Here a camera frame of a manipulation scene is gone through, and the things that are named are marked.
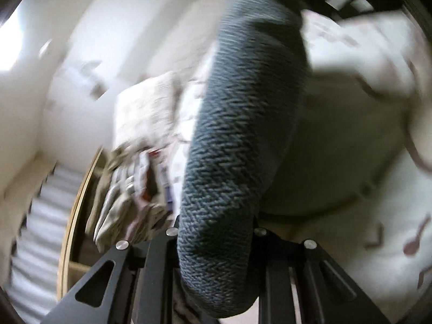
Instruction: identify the wooden headboard shelf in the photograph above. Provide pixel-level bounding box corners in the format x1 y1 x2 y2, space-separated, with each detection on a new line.
56 148 107 300

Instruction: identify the white pink bear duvet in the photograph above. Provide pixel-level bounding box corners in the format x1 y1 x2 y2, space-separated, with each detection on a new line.
177 10 431 323

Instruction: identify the white grey curtain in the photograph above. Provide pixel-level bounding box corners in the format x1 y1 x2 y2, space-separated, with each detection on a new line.
1 162 83 323

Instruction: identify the beige quilted pillow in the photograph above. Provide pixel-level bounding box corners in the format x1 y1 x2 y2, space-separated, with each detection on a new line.
113 71 182 149

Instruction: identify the stack of folded clothes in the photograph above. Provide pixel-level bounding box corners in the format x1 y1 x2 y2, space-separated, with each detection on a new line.
85 141 174 253

